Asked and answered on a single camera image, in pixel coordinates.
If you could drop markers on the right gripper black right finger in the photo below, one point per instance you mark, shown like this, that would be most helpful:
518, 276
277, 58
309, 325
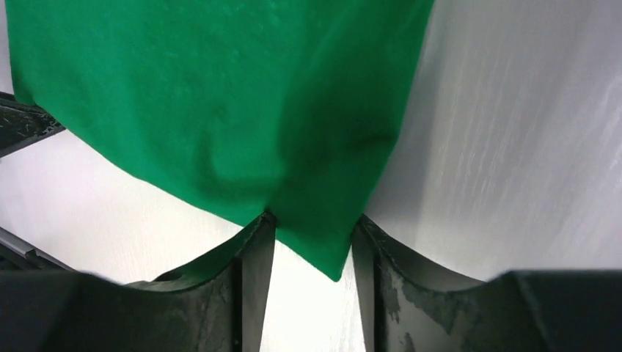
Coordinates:
410, 303

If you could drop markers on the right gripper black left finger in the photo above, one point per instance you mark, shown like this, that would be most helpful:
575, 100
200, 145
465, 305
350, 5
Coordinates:
216, 302

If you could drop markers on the green t shirt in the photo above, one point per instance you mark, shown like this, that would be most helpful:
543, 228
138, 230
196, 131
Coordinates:
235, 107

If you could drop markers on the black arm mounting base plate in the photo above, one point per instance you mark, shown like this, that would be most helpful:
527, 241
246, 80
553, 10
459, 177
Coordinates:
23, 125

